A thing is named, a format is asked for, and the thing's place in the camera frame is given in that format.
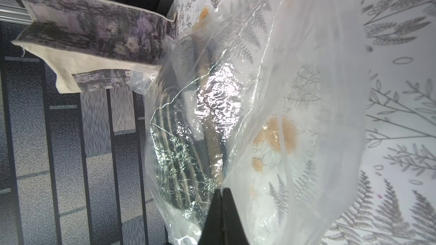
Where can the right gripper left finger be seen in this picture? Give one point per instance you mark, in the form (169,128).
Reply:
(212,231)

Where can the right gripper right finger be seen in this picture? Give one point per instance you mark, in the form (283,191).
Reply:
(232,227)

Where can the clear plastic vacuum bag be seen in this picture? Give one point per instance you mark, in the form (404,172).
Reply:
(283,101)

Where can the cream canvas tote bag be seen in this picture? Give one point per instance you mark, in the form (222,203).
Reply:
(93,44)

